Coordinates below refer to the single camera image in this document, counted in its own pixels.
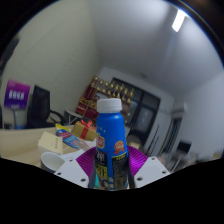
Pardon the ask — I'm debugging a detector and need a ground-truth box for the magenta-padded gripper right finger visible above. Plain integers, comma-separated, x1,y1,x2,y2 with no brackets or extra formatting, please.
127,145,171,188

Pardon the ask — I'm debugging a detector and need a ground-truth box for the purple sign board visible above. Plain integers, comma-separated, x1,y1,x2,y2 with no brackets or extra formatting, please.
3,79,32,110

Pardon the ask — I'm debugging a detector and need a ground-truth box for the yellow gift box red ribbon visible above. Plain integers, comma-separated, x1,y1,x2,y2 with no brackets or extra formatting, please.
71,119,98,141

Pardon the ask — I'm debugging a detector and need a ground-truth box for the long ceiling light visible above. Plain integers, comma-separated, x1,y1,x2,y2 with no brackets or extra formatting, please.
171,8,188,33

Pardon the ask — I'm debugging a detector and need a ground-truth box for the black computer monitor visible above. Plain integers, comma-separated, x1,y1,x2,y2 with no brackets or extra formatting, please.
176,140,192,154

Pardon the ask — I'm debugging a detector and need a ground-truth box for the wooden shelf unit with trophies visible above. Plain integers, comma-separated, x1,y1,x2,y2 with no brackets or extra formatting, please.
75,75,134,123

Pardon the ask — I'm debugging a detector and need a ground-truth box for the dark framed glass door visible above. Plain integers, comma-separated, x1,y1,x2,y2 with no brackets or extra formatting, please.
111,77,162,148

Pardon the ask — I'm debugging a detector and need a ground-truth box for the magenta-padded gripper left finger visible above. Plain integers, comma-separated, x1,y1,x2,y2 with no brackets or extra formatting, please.
54,146,98,189

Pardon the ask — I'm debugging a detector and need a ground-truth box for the black office chair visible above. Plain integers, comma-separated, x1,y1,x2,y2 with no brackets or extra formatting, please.
26,85,67,130

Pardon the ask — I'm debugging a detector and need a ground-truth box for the blue drink bottle white cap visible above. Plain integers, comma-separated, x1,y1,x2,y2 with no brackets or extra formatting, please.
88,98,130,192

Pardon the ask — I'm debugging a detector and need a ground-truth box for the colourful printed booklet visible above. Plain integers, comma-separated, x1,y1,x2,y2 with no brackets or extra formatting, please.
55,123,90,150

